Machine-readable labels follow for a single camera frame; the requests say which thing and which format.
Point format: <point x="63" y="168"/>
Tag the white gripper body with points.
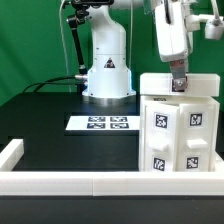
<point x="172" y="35"/>

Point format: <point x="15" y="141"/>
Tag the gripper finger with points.
<point x="178" y="71"/>

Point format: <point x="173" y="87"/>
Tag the white cabinet top block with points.
<point x="192" y="85"/>

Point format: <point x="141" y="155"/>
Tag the white cabinet body box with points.
<point x="178" y="133"/>

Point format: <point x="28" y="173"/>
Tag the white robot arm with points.
<point x="109" y="78"/>

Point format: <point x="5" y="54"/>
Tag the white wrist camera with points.
<point x="214" y="27"/>

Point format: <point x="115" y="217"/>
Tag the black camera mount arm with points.
<point x="81" y="13"/>

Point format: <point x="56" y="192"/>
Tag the white marker base plate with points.
<point x="107" y="123"/>

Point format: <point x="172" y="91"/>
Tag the white U-shaped border frame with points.
<point x="103" y="183"/>

